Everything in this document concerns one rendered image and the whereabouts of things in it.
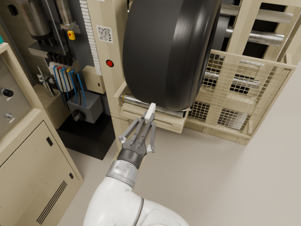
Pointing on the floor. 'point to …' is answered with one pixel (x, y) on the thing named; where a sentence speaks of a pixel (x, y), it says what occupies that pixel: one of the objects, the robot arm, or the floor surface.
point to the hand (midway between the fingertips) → (150, 113)
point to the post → (111, 54)
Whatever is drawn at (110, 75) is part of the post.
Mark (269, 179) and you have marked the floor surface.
